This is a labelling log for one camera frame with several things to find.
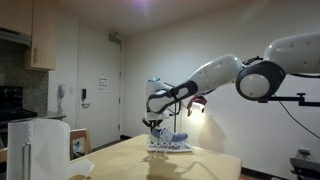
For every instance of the wooden wall cabinet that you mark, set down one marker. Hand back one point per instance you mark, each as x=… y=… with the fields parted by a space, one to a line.
x=43 y=33

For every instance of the white paper door notice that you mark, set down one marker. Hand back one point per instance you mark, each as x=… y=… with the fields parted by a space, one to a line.
x=103 y=85

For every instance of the floor lamp with red head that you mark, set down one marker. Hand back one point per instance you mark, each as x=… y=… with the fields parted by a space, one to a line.
x=196 y=100

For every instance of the grey door closer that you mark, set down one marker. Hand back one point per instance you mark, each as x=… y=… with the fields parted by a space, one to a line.
x=115 y=39

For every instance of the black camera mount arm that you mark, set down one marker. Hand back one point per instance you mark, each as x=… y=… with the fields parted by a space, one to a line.
x=290 y=99

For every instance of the grey range hood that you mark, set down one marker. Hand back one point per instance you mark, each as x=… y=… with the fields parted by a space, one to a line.
x=15 y=36

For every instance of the white door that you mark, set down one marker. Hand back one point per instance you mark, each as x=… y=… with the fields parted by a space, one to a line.
x=98 y=116

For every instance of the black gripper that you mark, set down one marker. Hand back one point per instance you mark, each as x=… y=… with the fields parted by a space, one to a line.
x=153 y=122

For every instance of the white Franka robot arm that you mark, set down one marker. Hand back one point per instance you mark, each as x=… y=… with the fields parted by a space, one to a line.
x=216 y=71

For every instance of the grey purple sneaker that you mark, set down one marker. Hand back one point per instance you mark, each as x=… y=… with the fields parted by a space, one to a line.
x=170 y=136

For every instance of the wide wooden chair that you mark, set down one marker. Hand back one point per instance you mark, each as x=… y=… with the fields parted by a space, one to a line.
x=78 y=133

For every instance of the black equipment stand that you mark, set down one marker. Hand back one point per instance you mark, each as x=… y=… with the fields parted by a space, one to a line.
x=305 y=168

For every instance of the white wall phone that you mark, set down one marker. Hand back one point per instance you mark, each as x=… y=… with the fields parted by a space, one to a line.
x=61 y=93

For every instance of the metal paper towel holder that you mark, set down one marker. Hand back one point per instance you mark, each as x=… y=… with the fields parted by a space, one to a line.
x=26 y=163

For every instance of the white paper towel roll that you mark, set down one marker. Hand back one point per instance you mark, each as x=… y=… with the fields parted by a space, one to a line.
x=43 y=150

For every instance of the black kitchen stove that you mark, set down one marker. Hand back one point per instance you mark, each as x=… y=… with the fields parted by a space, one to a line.
x=13 y=106

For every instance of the white light switch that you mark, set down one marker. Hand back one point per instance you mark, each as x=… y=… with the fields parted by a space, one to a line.
x=71 y=90

